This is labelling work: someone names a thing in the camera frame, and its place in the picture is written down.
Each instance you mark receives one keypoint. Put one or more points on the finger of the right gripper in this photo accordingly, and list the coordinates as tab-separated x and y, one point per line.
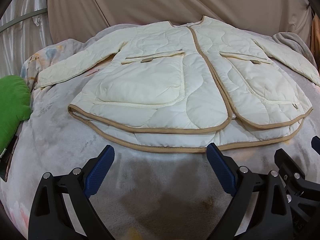
315	144
289	171

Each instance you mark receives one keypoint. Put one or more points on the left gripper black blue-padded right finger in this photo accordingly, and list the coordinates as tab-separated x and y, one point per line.
258	209

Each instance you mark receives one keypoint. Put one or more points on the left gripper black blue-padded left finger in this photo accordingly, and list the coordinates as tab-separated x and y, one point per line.
49	218

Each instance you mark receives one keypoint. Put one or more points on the cream quilted jacket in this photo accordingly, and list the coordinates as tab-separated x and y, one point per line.
180	88

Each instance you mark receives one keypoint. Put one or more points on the orange hanging garment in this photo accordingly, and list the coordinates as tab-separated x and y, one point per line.
315	39

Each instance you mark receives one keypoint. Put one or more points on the green pillow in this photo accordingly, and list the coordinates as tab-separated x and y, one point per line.
15	107

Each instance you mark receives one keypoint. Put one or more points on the beige curtain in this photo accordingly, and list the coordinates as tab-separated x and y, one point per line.
83	19

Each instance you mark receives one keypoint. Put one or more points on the white sheer curtain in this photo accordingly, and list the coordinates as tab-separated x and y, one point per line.
24	31

